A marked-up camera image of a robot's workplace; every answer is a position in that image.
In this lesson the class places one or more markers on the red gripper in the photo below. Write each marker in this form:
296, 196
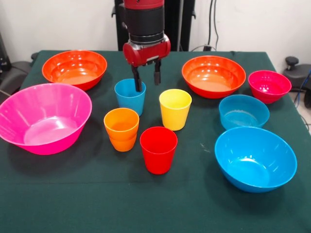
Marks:
145, 54

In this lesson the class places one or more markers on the blue cup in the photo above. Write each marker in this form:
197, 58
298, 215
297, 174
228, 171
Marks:
128, 102

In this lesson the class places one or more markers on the orange-red bowl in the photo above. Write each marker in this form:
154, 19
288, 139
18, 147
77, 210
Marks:
213, 80
73, 72

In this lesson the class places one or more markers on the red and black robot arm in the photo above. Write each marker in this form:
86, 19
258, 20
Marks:
145, 21

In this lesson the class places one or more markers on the yellow cup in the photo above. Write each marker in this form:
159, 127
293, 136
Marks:
175, 114

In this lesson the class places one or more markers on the orange cup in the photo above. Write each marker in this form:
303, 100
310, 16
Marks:
121, 121
122, 145

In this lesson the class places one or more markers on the red cup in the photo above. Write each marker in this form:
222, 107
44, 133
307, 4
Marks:
158, 155

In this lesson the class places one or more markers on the small blue bowl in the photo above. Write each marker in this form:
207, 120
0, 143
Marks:
243, 106

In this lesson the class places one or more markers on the large pink bowl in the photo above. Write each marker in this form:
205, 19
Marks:
48, 116

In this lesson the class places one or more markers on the small magenta bowl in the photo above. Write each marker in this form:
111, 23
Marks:
267, 93

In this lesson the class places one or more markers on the dark green tablecloth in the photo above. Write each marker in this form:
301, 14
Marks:
155, 206

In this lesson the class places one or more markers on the large blue bowl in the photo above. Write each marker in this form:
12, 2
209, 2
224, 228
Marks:
255, 157

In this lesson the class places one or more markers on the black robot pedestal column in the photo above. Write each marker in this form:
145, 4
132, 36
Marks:
173, 24

